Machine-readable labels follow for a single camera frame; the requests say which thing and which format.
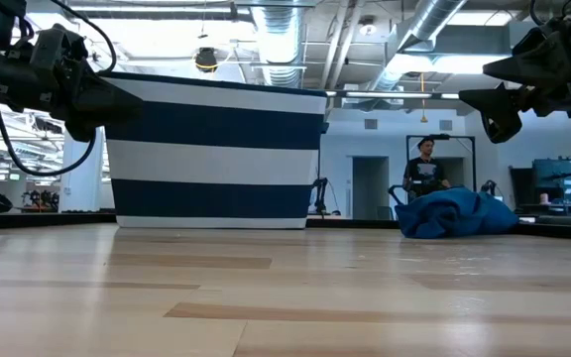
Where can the black metal table frame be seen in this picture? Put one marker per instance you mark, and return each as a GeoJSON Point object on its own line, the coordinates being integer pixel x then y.
{"type": "Point", "coordinates": [355, 223]}

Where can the crumpled blue cloth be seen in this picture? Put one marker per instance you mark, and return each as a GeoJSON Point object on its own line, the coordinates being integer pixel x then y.
{"type": "Point", "coordinates": [454, 213]}

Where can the yellow hanging pendant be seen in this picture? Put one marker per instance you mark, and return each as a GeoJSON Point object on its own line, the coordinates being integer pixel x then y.
{"type": "Point", "coordinates": [423, 119]}

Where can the black ceiling lamp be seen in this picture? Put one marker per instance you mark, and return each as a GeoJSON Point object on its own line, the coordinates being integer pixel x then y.
{"type": "Point", "coordinates": [206, 59]}

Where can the ribbed silver ventilation duct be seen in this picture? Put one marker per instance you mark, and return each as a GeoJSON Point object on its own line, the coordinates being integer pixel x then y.
{"type": "Point", "coordinates": [278, 44]}

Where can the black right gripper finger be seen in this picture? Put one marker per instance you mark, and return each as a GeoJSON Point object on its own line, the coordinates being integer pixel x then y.
{"type": "Point", "coordinates": [501, 111]}
{"type": "Point", "coordinates": [533, 59]}

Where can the background robot workstation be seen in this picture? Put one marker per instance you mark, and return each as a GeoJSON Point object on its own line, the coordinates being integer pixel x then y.
{"type": "Point", "coordinates": [553, 173]}

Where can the person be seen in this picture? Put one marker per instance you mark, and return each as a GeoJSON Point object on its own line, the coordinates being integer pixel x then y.
{"type": "Point", "coordinates": [424, 171]}

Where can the navy white striped fabric basket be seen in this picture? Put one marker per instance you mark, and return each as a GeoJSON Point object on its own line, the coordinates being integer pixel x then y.
{"type": "Point", "coordinates": [211, 163]}

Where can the large smooth silver duct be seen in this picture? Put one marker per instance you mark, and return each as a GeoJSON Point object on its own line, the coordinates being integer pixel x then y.
{"type": "Point", "coordinates": [434, 15]}

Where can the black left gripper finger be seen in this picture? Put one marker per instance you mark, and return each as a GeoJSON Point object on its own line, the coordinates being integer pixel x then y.
{"type": "Point", "coordinates": [102, 104]}

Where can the long linear ceiling light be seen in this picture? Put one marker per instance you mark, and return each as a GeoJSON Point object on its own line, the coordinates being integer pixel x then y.
{"type": "Point", "coordinates": [389, 94]}

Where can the small background robot arm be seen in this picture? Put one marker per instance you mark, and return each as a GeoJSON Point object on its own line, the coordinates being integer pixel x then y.
{"type": "Point", "coordinates": [321, 191]}

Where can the black background frame stand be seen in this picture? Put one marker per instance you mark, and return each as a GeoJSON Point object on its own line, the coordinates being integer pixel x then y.
{"type": "Point", "coordinates": [473, 158]}

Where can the grey door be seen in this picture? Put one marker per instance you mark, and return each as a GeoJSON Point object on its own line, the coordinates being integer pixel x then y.
{"type": "Point", "coordinates": [370, 188]}

